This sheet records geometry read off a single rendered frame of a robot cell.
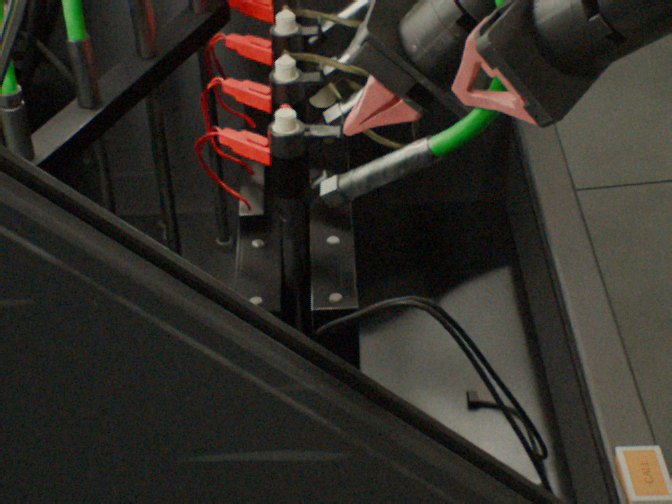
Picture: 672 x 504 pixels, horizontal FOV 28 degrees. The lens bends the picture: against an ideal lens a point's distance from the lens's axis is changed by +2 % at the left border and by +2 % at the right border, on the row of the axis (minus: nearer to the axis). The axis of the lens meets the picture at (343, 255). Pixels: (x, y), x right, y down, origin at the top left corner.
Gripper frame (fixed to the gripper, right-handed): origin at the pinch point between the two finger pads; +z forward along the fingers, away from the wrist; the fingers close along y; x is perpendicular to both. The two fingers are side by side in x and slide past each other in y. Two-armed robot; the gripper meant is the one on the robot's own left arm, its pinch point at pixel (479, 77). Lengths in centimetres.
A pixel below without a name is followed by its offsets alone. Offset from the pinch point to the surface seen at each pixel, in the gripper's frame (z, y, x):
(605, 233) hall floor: 146, -113, 72
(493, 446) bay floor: 28.4, 1.9, 28.6
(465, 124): 1.4, 2.1, 1.7
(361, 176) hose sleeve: 9.5, 5.6, 0.6
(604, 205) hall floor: 152, -122, 70
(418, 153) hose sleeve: 5.1, 3.8, 1.5
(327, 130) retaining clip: 19.5, -0.9, -1.9
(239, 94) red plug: 30.4, -3.4, -7.7
